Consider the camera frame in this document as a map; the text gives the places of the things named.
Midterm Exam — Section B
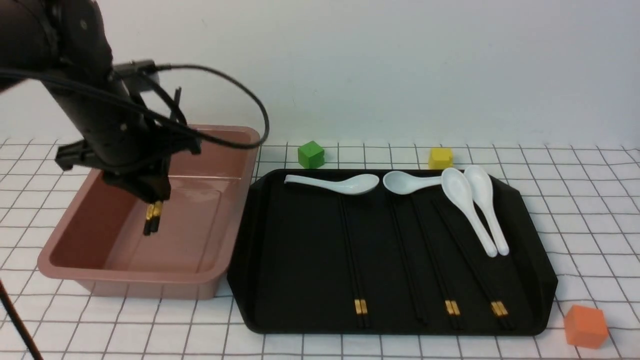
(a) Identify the pink plastic bin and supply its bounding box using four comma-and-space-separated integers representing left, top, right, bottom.
38, 142, 259, 300

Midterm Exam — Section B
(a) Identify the yellow cube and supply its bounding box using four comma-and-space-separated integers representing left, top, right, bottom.
427, 147, 454, 170

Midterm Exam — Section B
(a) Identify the white spoon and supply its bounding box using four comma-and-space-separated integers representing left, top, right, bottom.
382, 170, 442, 195
463, 165, 510, 256
284, 174, 380, 196
441, 167, 498, 258

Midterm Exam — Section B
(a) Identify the black cable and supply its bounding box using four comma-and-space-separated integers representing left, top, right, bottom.
0, 63, 271, 150
0, 280, 45, 360

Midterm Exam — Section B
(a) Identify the black cable lower left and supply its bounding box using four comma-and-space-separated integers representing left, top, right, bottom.
0, 280, 45, 360

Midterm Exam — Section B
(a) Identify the white spoon far right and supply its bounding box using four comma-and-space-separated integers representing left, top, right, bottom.
463, 165, 510, 256

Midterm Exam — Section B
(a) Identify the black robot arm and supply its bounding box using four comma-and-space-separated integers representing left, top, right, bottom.
1, 0, 201, 204

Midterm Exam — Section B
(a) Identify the black plastic tray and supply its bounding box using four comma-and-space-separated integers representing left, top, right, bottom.
227, 169, 558, 337

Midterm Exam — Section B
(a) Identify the black chopstick gold band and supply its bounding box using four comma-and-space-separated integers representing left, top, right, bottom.
432, 200, 509, 329
151, 201, 163, 234
338, 194, 366, 330
436, 200, 516, 328
410, 194, 458, 329
414, 194, 464, 329
343, 195, 371, 330
142, 203, 155, 236

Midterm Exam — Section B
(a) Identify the green cube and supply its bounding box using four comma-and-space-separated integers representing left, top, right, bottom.
297, 141, 326, 169

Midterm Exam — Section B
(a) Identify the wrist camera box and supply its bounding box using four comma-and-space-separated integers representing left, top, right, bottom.
112, 59, 160, 96

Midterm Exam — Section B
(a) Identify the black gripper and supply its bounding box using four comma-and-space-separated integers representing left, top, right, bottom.
55, 107, 202, 204

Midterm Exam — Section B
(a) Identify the orange cube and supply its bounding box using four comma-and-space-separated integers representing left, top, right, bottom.
563, 304, 609, 349

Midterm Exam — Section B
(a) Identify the white spoon far left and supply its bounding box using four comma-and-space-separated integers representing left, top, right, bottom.
284, 174, 380, 196

